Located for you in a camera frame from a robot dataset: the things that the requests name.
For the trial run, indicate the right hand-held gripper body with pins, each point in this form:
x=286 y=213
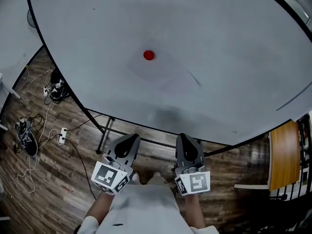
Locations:
x=191 y=160

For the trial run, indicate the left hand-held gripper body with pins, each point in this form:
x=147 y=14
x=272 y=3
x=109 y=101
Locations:
x=123 y=152

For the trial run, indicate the white sheet of paper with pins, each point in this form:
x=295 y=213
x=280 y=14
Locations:
x=168 y=75

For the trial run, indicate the large black-framed whiteboard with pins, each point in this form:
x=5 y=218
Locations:
x=97 y=33

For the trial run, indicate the person's right forearm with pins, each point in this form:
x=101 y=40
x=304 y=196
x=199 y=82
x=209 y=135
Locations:
x=193 y=211

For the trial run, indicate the person's left forearm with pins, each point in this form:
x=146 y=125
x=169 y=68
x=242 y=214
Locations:
x=100 y=208

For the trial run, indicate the black metal whiteboard stand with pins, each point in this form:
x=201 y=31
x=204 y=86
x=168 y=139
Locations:
x=107 y=129

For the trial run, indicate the person's beige shoe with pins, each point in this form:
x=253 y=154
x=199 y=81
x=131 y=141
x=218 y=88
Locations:
x=156 y=177

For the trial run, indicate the person's white garment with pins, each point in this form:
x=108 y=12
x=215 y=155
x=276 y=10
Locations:
x=146 y=208

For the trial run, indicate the white power strip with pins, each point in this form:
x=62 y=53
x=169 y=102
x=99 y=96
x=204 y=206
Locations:
x=46 y=90
x=63 y=136

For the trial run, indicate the black device with printed tags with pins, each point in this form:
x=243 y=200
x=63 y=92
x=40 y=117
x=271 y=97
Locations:
x=26 y=138
x=57 y=85

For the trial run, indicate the wooden side table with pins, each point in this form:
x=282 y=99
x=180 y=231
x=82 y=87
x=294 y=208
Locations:
x=285 y=155

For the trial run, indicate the round red magnet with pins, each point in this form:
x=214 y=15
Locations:
x=148 y=55

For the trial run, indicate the black metal railing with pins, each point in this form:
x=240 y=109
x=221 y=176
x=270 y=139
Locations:
x=290 y=191

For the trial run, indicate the white table edge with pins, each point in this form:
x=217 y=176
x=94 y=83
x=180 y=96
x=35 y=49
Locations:
x=8 y=85

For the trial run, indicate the round black fan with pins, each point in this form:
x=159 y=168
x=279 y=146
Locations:
x=30 y=18

